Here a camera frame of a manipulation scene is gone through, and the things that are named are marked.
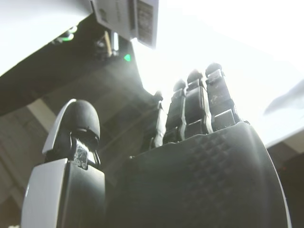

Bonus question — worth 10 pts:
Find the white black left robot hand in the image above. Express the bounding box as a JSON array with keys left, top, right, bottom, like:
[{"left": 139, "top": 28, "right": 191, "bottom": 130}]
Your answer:
[{"left": 20, "top": 62, "right": 293, "bottom": 228}]

